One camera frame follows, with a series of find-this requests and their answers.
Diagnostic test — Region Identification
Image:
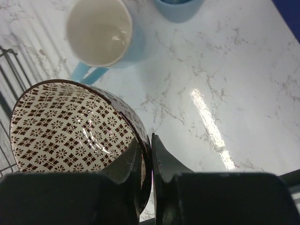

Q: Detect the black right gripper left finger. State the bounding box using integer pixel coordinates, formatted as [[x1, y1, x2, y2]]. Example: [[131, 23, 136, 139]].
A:
[[103, 139, 138, 184]]

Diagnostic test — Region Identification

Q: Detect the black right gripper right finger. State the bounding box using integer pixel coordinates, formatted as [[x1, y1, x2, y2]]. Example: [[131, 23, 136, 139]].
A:
[[151, 133, 193, 183]]

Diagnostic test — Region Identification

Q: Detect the patterned ceramic bowl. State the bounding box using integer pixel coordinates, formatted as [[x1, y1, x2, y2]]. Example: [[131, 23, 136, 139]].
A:
[[10, 80, 151, 211]]

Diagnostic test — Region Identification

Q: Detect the light blue mug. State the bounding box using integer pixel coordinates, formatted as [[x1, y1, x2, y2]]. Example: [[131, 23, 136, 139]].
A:
[[65, 0, 146, 85]]

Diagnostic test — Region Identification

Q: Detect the blue tumbler cup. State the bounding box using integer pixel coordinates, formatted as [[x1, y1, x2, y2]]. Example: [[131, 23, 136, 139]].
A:
[[153, 0, 204, 23]]

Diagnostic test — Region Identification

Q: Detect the blue binder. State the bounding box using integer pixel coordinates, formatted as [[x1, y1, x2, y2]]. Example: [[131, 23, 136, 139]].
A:
[[273, 0, 300, 42]]

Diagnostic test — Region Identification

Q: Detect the black wire dish rack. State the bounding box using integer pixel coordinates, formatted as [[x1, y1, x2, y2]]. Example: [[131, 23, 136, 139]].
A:
[[0, 47, 31, 178]]

